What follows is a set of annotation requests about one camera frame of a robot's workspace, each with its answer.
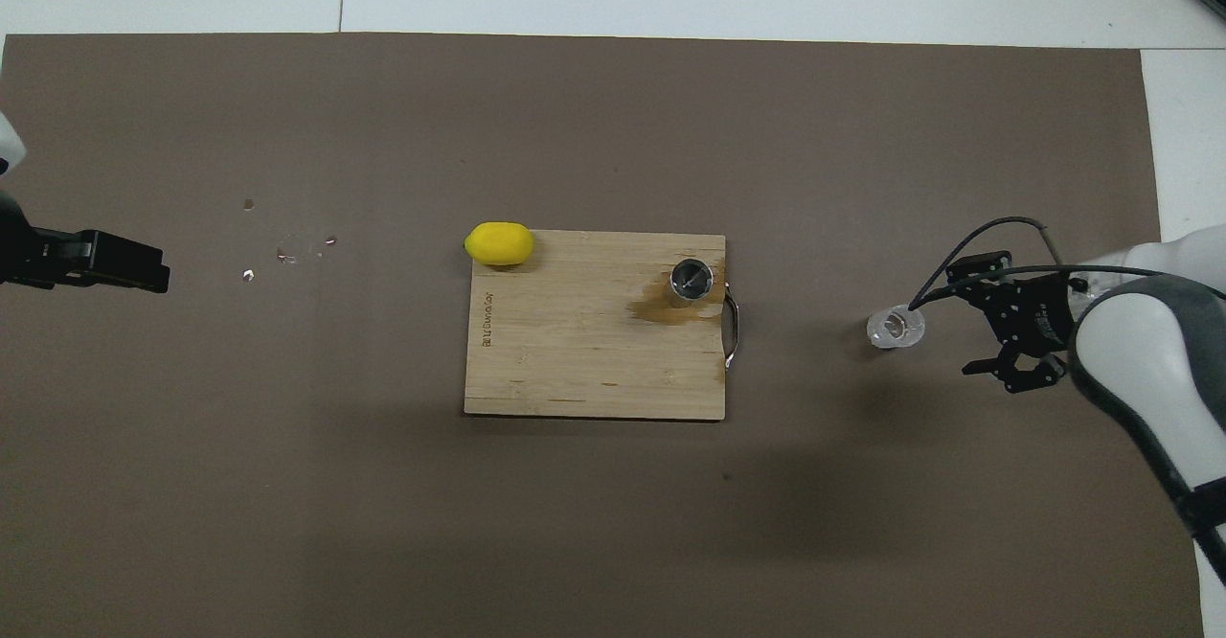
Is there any wooden cutting board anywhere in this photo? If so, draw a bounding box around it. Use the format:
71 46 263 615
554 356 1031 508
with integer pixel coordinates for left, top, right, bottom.
464 230 741 422

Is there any steel jigger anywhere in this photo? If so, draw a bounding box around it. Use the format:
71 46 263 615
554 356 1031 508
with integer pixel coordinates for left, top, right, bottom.
668 257 716 308

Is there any clear glass cup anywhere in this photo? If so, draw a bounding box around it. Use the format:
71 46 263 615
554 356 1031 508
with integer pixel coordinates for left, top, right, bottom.
867 305 927 352

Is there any yellow lemon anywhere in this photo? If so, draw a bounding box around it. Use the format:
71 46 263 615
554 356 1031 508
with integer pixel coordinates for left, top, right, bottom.
465 222 535 267

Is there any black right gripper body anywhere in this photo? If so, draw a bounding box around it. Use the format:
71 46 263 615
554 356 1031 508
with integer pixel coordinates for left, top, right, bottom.
996 274 1078 356

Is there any brown table mat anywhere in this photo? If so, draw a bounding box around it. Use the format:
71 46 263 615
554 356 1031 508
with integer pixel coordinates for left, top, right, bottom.
0 33 1206 638

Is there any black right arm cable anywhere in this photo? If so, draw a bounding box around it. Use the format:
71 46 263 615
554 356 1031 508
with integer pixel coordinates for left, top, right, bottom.
908 216 1226 311

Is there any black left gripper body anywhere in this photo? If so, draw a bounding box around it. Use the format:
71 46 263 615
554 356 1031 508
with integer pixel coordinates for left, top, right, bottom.
0 195 87 286

